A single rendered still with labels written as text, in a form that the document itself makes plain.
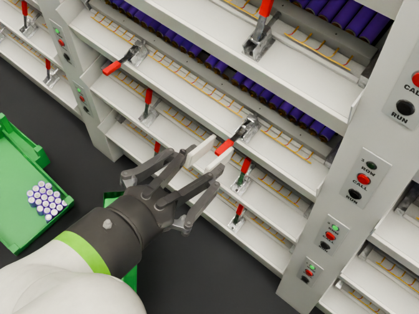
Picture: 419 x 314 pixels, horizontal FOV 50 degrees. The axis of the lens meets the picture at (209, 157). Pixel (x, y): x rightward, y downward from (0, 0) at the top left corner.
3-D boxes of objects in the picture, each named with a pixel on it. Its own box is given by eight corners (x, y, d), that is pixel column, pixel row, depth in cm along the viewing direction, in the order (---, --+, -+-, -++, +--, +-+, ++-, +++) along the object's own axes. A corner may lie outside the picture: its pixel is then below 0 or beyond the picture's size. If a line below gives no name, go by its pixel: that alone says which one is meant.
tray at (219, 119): (316, 204, 76) (318, 189, 67) (77, 37, 97) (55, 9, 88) (385, 113, 79) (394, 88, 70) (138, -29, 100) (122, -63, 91)
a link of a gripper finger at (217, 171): (201, 179, 68) (216, 190, 68) (220, 162, 72) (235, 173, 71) (199, 184, 69) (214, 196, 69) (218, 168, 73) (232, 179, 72)
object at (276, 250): (284, 276, 109) (281, 271, 96) (110, 139, 130) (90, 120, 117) (333, 210, 111) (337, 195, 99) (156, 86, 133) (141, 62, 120)
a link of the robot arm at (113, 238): (116, 263, 51) (59, 214, 53) (108, 307, 59) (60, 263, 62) (151, 230, 55) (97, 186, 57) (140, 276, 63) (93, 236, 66)
